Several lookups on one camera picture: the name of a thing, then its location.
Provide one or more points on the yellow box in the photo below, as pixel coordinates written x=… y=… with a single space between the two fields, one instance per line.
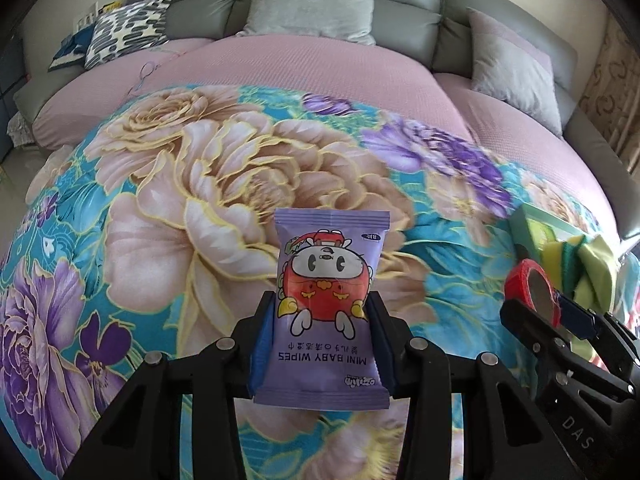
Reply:
x=110 y=8

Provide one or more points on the beige patterned curtain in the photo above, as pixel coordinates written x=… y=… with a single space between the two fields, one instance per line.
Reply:
x=615 y=90

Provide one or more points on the teal and white box tray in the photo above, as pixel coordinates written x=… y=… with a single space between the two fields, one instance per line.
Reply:
x=520 y=230

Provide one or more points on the purple baby wipes packet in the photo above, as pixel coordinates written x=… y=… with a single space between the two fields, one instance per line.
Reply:
x=320 y=290

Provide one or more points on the floral blanket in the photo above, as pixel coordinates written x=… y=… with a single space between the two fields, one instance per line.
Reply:
x=200 y=185

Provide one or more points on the patterned fabric bag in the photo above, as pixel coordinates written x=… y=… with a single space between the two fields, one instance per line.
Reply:
x=20 y=130

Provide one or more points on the black and white patterned cushion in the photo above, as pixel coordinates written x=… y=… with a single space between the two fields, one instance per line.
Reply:
x=125 y=30

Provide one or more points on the yellow-green sponges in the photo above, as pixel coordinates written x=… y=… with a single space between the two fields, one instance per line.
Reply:
x=600 y=270

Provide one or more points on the white box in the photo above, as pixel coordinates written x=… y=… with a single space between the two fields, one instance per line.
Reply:
x=85 y=17

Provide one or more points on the red tape roll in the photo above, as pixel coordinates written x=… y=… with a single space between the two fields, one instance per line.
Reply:
x=520 y=275

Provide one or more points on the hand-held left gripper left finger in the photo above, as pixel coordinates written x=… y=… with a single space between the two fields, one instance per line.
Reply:
x=260 y=355

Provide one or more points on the grey and purple cushion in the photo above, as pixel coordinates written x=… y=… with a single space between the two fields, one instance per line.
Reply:
x=515 y=75

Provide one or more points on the dark cabinet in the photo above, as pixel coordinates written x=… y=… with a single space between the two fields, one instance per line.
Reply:
x=10 y=90

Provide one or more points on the pink sofa cover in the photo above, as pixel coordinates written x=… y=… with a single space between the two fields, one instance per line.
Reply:
x=300 y=65

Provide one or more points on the plain grey cushion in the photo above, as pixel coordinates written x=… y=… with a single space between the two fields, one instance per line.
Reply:
x=310 y=5

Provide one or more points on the dark blue cushion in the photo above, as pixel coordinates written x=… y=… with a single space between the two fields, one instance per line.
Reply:
x=67 y=52

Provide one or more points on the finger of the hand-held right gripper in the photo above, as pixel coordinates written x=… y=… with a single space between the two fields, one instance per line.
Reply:
x=525 y=317
x=580 y=315

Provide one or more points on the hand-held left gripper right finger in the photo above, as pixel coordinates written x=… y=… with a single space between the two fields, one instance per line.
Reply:
x=382 y=360

